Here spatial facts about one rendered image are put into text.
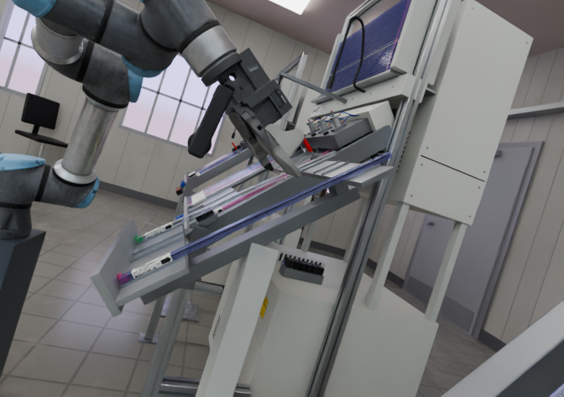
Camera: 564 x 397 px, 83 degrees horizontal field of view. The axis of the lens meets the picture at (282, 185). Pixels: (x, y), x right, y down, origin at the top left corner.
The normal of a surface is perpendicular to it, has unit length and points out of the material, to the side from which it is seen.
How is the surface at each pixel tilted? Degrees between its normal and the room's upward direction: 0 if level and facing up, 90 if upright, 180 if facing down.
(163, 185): 90
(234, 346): 90
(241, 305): 90
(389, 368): 90
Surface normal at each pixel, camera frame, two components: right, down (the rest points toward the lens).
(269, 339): 0.29, 0.11
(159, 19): -0.49, 0.63
